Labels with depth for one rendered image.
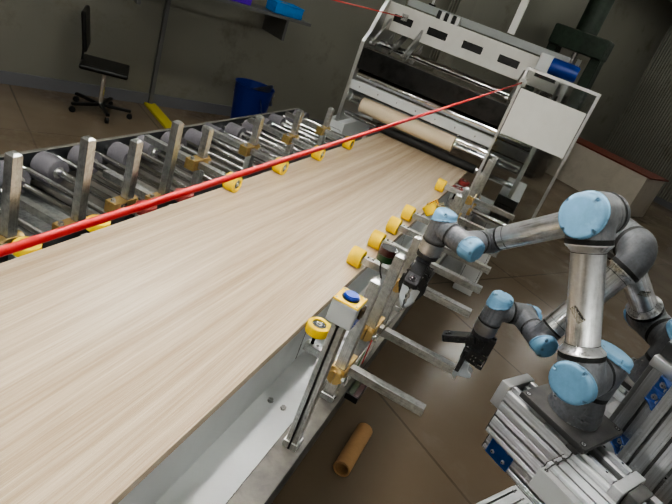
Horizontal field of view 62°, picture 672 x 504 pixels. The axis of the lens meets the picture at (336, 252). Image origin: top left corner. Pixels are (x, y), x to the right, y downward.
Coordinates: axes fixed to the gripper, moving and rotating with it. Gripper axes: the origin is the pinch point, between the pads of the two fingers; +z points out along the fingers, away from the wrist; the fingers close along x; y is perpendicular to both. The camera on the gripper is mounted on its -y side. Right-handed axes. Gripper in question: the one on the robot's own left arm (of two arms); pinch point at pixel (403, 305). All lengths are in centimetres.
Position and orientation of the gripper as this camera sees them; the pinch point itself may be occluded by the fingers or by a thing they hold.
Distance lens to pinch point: 187.1
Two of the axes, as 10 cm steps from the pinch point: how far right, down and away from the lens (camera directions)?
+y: 3.9, -3.0, 8.7
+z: -3.2, 8.4, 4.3
